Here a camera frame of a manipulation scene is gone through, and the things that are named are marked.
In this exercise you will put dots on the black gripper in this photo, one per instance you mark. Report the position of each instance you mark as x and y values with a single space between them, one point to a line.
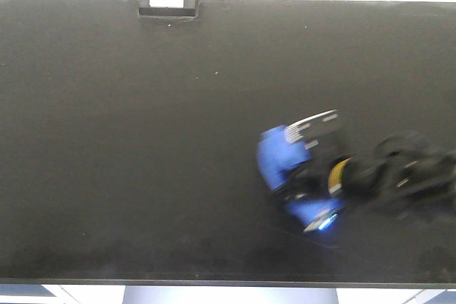
314 145

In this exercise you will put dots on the blue microfibre cloth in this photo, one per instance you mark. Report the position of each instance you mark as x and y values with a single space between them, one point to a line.
268 155

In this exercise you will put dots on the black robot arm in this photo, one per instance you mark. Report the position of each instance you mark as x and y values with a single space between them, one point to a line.
404 171

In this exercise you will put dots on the blue cabinet drawers right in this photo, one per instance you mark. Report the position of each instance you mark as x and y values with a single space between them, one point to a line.
430 296

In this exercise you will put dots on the blue cabinet drawers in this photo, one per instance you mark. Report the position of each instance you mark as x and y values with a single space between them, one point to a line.
430 296
22 293

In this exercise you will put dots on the blue cabinet drawers left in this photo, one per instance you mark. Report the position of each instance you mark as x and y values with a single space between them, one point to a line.
22 293

